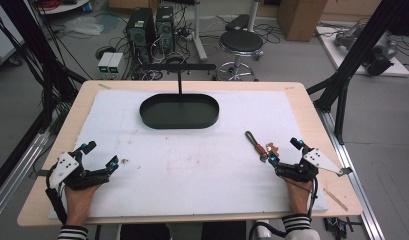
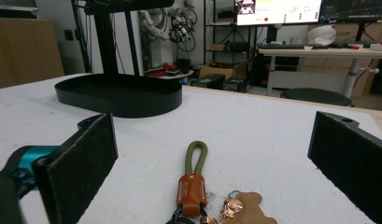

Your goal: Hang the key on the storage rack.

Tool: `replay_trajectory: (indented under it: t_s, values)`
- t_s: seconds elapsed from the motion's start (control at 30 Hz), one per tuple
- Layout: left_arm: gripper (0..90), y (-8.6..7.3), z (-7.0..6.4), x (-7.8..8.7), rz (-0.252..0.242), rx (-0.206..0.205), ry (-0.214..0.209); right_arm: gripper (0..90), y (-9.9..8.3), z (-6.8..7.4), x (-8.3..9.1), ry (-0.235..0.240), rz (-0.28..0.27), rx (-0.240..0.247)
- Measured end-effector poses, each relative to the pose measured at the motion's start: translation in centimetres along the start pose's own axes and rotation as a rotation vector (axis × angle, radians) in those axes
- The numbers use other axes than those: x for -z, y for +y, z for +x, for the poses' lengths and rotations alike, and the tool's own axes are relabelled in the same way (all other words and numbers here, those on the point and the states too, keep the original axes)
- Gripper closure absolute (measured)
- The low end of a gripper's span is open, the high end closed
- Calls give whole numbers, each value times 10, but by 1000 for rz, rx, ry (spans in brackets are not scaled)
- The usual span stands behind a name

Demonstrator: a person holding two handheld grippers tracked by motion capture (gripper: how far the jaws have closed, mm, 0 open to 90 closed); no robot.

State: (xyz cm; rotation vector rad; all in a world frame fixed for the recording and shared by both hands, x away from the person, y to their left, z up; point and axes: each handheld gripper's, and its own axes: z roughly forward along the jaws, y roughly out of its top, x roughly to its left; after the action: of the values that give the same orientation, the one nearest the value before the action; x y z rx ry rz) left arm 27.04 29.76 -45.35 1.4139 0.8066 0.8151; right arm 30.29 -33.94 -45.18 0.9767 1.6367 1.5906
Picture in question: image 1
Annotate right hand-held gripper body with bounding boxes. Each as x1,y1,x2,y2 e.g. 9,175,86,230
274,147,354,184

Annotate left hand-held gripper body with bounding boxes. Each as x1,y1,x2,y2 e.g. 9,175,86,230
48,150,112,191

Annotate slim black computer tower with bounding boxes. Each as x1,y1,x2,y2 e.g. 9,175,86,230
154,4,177,55

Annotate black metal frame strut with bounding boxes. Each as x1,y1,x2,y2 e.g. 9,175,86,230
306,0,409,145

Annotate clear plastic bag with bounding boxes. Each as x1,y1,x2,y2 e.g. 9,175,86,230
63,16,105,37

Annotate black flat pad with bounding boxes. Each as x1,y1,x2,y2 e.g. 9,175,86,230
224,13,251,33

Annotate brown cardboard box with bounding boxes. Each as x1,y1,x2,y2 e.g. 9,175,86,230
275,0,329,43

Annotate small electronics parts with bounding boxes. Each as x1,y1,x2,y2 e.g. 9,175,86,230
323,216,364,240

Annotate black metal frame with cables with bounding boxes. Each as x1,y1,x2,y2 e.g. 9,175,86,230
0,0,88,198

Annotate aluminium rail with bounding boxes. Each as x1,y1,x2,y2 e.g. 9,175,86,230
317,109,387,240
0,130,52,222

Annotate grey robot device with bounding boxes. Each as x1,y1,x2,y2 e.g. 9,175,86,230
334,22,400,77

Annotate white power supply unit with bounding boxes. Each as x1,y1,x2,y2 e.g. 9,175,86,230
107,52,125,76
97,51,115,76

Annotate white desk leg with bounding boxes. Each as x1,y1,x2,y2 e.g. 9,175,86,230
191,0,209,63

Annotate person's left hand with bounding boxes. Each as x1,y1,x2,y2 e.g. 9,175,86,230
64,184,102,228

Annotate keychain with brown strap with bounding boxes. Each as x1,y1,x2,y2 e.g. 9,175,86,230
244,130,281,164

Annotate person's right hand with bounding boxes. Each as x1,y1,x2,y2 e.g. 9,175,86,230
281,177,314,216

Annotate white round table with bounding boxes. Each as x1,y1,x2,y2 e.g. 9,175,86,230
34,0,92,15

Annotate large black computer tower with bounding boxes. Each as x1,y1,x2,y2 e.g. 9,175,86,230
125,6,157,65

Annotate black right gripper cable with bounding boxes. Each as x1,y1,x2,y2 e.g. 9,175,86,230
306,177,320,218

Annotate black round stool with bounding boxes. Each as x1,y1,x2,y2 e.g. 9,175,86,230
215,29,265,82

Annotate white foam mat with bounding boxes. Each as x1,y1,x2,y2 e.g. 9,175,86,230
47,88,330,221

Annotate black oval tray hanger stand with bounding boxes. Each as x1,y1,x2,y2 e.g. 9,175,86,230
138,62,221,131

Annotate white floor platform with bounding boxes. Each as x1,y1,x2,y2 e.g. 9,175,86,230
314,25,409,79

